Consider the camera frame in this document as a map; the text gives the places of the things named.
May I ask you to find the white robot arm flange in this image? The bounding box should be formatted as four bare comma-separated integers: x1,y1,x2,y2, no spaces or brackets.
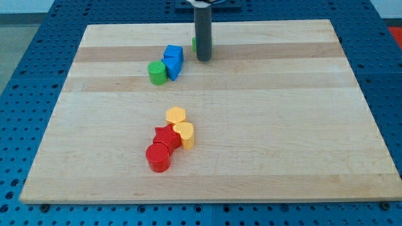
186,0,225,8

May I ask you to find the yellow heart block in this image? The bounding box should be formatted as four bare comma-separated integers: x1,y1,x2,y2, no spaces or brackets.
173,122,195,150

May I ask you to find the yellow hexagon block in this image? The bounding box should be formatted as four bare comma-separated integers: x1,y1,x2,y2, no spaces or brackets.
165,106,187,125

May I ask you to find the red star block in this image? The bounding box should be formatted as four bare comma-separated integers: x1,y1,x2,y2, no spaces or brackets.
153,124,182,156

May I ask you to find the blue triangular block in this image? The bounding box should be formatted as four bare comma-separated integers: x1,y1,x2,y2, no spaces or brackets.
161,57,182,81

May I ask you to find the green cylinder block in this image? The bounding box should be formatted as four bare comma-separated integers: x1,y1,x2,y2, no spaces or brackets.
148,61,167,85

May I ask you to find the red cylinder block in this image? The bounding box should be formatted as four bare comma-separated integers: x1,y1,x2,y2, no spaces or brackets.
146,143,171,173

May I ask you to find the blue cube block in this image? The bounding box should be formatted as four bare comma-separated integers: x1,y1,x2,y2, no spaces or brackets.
163,45,184,61

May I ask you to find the green block behind pusher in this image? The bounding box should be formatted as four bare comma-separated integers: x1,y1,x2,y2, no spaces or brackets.
192,37,197,53

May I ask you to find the light wooden board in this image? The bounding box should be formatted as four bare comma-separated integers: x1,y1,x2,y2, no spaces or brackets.
19,19,401,204

